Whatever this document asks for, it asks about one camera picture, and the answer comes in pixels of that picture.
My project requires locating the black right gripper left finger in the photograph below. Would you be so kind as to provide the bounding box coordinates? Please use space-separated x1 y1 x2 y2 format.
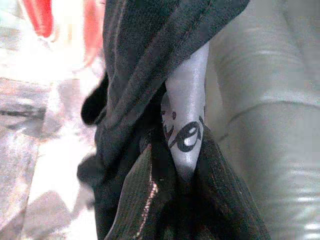
96 143 191 240

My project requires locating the grey-green leather sofa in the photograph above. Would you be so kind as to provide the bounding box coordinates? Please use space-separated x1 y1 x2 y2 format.
199 0 320 240

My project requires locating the white printed T-shirt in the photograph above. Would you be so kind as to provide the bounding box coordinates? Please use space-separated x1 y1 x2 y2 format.
159 41 211 183

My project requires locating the black garment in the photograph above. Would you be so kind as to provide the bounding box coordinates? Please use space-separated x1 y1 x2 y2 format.
76 0 251 201

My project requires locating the pink cartoon child garment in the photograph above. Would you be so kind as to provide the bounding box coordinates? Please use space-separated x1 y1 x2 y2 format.
14 0 107 70

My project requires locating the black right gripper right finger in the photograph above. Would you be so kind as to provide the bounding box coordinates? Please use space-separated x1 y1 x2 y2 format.
189 123 272 240

